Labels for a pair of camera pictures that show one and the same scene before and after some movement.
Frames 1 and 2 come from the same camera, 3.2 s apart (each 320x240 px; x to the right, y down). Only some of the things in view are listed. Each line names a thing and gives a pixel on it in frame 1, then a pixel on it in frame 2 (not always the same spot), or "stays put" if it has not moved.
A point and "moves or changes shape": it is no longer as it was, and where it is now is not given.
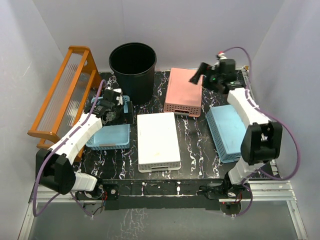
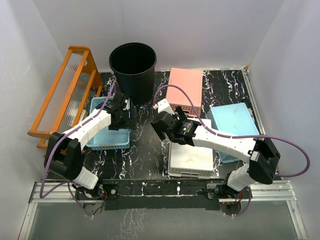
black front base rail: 137,194 stays put
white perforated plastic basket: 158,146 to 190,161
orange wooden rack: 71,96 stays put
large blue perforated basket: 227,127 stays put
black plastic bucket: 133,64 stays put
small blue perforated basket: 111,137 moves or changes shape
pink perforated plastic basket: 183,97 stays put
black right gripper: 201,71 to 180,114
